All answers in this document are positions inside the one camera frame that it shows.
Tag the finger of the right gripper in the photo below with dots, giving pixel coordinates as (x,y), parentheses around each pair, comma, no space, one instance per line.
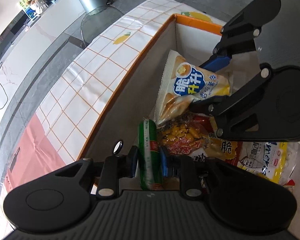
(216,63)
(210,106)

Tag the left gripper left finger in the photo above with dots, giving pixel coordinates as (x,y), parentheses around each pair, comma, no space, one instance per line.
(114,168)

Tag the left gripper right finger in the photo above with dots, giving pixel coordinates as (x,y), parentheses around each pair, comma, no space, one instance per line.
(180,174)

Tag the red noodle snack bag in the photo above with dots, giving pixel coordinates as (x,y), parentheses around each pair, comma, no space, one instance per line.
(228,151)

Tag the yellow potato chips bag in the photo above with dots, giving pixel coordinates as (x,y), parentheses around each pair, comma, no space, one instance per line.
(183,83)

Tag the green sausage stick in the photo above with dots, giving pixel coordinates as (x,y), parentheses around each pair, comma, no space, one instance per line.
(149,160)

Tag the beige cracker snack bag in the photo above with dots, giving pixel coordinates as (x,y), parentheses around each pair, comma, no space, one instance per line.
(185,134)

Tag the yellow white Anerle bag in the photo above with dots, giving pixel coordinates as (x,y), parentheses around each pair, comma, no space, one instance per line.
(265,159)

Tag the white ball candy bag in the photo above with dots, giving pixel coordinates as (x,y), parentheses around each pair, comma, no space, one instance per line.
(292,165)

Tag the orange cardboard box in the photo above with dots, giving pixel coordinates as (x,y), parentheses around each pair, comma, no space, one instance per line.
(135,96)

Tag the pink table runner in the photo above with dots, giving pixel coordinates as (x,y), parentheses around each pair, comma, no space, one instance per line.
(34,157)

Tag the lemon print tablecloth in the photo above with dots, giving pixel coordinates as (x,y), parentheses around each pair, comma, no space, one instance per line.
(77,98)

